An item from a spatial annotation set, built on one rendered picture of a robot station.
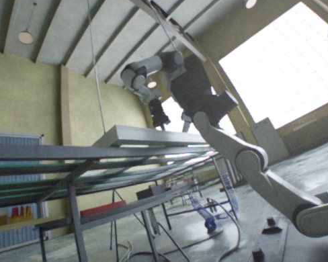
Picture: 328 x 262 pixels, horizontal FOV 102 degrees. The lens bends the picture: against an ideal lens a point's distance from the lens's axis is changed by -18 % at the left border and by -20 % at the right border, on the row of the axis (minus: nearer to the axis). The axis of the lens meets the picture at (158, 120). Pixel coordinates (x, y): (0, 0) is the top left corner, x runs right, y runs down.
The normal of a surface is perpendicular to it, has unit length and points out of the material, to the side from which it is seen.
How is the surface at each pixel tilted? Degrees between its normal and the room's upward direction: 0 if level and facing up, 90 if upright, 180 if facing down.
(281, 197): 90
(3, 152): 90
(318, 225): 90
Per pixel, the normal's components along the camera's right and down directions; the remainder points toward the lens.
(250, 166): -0.70, -0.09
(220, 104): -0.48, 0.22
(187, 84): -0.29, -0.19
